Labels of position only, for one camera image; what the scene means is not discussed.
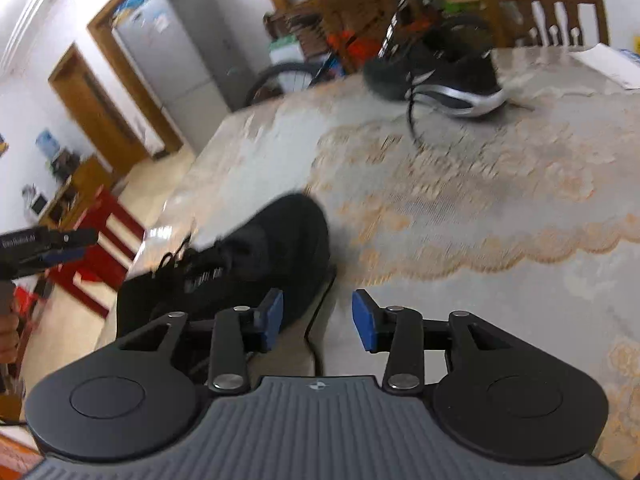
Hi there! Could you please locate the black sneaker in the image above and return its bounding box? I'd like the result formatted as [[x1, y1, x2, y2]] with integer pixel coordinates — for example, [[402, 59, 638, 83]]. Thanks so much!
[[116, 193, 330, 337], [362, 50, 506, 118]]

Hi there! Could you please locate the black shoelace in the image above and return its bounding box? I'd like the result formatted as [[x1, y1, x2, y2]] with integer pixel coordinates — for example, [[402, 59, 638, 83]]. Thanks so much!
[[304, 263, 337, 377]]

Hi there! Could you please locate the floral lace tablecloth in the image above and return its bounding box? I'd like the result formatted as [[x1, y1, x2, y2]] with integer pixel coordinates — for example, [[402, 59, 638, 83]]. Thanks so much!
[[132, 48, 639, 478]]

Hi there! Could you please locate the person's left hand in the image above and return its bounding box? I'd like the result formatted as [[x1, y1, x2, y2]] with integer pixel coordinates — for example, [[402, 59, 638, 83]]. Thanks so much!
[[0, 297, 20, 364]]

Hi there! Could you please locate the red wooden chair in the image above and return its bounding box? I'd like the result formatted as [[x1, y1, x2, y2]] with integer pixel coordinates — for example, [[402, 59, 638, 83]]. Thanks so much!
[[46, 188, 145, 318]]

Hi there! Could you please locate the white microwave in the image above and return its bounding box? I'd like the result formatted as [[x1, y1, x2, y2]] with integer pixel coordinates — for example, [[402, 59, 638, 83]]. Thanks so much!
[[26, 193, 49, 220]]

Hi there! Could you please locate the wooden sideboard cabinet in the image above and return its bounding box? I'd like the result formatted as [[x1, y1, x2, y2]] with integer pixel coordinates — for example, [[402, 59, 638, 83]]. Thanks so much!
[[37, 155, 115, 230]]

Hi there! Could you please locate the blue water dispenser bottle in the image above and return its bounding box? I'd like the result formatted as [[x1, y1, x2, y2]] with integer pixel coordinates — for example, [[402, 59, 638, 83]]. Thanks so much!
[[36, 129, 61, 162]]

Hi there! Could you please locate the silver refrigerator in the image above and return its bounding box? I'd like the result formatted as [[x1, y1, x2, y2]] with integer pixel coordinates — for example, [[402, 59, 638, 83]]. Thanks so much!
[[113, 0, 254, 153]]

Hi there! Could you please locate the white green box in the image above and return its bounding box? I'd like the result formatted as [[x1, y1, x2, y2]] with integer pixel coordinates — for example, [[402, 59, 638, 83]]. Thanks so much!
[[268, 35, 309, 93]]

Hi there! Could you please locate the black bicycle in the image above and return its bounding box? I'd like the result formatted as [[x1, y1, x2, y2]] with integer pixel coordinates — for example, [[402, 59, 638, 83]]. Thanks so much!
[[245, 0, 490, 106]]

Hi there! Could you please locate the brown wooden chair right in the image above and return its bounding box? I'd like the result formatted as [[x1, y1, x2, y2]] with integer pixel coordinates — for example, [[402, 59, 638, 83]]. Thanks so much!
[[482, 0, 611, 48]]

